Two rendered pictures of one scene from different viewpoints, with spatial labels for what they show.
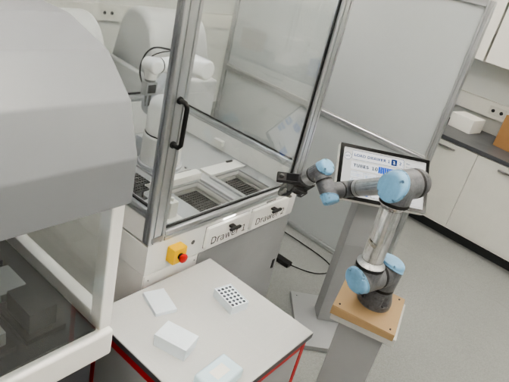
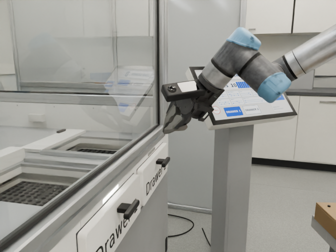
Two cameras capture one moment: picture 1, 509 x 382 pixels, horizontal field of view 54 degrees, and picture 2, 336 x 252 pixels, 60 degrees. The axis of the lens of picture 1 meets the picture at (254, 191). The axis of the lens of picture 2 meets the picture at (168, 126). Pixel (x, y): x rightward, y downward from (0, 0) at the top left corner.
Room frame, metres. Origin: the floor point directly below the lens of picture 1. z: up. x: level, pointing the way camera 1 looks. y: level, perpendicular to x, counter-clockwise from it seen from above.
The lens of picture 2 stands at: (1.38, 0.17, 1.22)
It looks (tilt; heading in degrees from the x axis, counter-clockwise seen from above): 12 degrees down; 340
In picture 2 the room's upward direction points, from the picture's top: straight up
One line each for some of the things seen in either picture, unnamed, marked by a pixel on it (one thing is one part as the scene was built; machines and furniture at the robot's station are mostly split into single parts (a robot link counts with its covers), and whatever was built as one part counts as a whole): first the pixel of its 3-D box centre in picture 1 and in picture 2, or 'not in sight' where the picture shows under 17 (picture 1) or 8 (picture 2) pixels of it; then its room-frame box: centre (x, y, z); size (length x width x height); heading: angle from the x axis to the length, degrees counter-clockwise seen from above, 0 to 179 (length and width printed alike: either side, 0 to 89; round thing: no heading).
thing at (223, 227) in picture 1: (228, 230); (115, 220); (1.97, 0.07, 0.87); 0.29 x 0.02 x 0.11; 146
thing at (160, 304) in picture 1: (159, 302); not in sight; (1.50, 0.25, 0.77); 0.13 x 0.09 x 0.02; 39
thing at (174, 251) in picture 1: (176, 253); not in sight; (1.69, 0.24, 0.88); 0.07 x 0.05 x 0.07; 146
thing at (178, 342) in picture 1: (176, 340); not in sight; (1.31, 0.14, 0.79); 0.13 x 0.09 x 0.05; 72
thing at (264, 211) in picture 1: (269, 212); (154, 170); (2.23, -0.10, 0.87); 0.29 x 0.02 x 0.11; 146
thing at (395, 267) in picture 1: (386, 271); not in sight; (1.80, -0.62, 0.97); 0.13 x 0.12 x 0.14; 130
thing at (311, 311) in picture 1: (351, 260); (236, 199); (2.58, -0.66, 0.51); 0.50 x 0.45 x 1.02; 8
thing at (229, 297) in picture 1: (230, 299); not in sight; (1.61, -0.01, 0.78); 0.12 x 0.08 x 0.04; 45
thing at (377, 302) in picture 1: (377, 291); not in sight; (1.81, -0.62, 0.85); 0.15 x 0.15 x 0.10
